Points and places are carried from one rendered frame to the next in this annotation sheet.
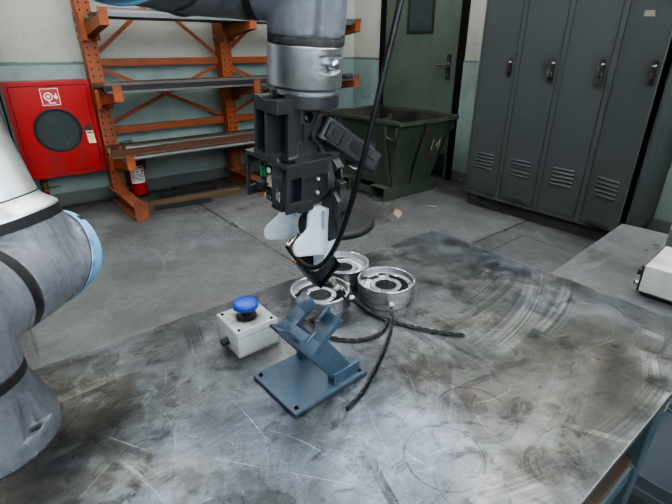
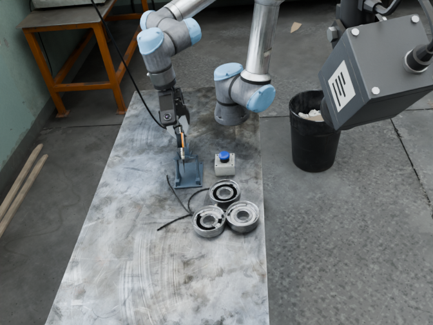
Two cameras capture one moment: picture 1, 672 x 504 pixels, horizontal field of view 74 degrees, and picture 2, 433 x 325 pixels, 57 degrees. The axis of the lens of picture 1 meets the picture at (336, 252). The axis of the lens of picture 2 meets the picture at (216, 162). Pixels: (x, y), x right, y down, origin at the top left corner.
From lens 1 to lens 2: 160 cm
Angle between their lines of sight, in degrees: 103
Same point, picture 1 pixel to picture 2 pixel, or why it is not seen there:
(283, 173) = not seen: hidden behind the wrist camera
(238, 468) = (174, 149)
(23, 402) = (221, 109)
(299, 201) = not seen: hidden behind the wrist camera
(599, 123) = not seen: outside the picture
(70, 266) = (240, 97)
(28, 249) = (238, 83)
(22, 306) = (225, 91)
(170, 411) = (207, 143)
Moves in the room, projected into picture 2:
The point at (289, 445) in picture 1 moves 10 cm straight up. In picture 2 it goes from (169, 160) to (165, 139)
